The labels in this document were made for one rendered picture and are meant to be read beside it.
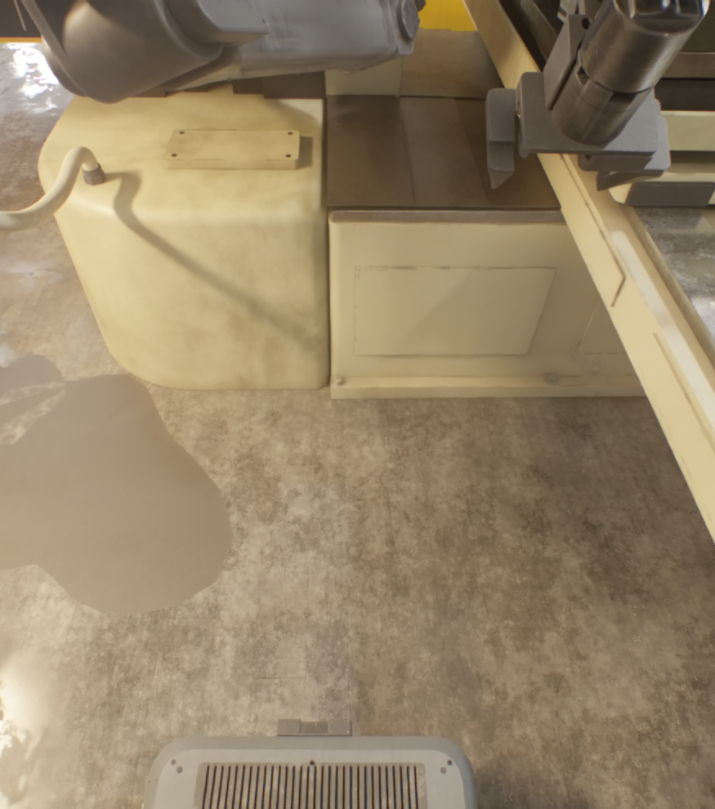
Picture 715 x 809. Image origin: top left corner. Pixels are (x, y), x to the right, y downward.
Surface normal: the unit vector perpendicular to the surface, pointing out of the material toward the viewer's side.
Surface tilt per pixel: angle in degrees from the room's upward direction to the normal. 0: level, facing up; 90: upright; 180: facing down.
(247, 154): 0
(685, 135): 90
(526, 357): 90
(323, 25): 68
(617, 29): 106
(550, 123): 30
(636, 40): 117
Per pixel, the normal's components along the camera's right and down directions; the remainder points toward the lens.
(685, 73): 0.04, 0.76
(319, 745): 0.01, -1.00
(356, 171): 0.03, -0.65
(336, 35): 0.90, -0.03
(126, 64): -0.10, 0.93
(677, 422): -1.00, 0.01
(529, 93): 0.02, -0.18
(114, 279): -0.40, 0.69
